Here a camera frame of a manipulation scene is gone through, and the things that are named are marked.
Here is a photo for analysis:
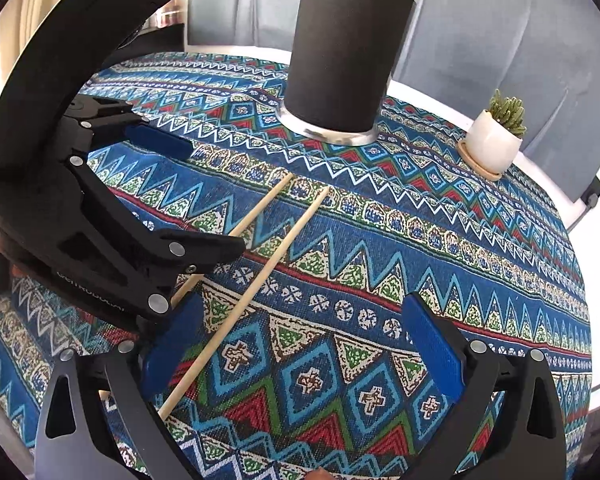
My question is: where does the wooden chopstick eight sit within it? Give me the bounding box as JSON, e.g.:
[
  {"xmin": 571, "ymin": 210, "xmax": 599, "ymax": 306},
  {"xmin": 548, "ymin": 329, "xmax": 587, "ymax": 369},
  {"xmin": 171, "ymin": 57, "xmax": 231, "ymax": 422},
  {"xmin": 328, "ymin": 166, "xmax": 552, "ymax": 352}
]
[{"xmin": 171, "ymin": 174, "xmax": 294, "ymax": 308}]

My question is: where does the wooden chopstick seven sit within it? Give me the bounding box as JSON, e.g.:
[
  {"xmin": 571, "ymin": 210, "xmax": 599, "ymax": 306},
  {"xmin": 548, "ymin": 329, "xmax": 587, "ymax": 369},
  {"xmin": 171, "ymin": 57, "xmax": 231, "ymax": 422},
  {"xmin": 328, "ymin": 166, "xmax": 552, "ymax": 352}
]
[{"xmin": 158, "ymin": 186, "xmax": 330, "ymax": 420}]

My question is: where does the patterned blue tablecloth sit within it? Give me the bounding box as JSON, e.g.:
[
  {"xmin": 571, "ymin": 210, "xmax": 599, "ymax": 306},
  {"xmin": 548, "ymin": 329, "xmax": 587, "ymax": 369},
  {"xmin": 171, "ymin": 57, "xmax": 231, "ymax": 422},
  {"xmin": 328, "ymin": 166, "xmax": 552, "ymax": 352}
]
[{"xmin": 0, "ymin": 52, "xmax": 594, "ymax": 480}]

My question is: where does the black cylindrical utensil holder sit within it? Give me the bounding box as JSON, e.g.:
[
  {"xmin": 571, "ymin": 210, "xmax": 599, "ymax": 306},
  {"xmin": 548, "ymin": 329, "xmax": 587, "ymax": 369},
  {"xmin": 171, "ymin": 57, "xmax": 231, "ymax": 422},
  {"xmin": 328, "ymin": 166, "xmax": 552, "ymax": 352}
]
[{"xmin": 276, "ymin": 0, "xmax": 415, "ymax": 146}]

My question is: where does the wooden plant saucer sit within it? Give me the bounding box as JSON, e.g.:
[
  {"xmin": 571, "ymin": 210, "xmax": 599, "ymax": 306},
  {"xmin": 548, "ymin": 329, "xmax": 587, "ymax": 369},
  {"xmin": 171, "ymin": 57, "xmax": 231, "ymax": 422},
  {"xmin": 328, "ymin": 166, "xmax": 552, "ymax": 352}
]
[{"xmin": 456, "ymin": 139, "xmax": 503, "ymax": 182}]

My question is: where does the small cactus white pot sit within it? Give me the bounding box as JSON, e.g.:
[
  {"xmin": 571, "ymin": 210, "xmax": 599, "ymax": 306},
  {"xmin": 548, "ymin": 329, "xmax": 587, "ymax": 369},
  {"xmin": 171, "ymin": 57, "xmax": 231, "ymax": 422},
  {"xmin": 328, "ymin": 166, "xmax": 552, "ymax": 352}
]
[{"xmin": 463, "ymin": 89, "xmax": 527, "ymax": 176}]

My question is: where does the grey cloth backdrop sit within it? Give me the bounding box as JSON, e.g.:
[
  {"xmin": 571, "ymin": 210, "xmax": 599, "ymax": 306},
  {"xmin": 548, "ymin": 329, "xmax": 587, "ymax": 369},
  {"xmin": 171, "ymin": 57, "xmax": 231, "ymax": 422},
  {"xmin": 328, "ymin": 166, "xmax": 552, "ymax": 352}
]
[{"xmin": 187, "ymin": 0, "xmax": 600, "ymax": 198}]

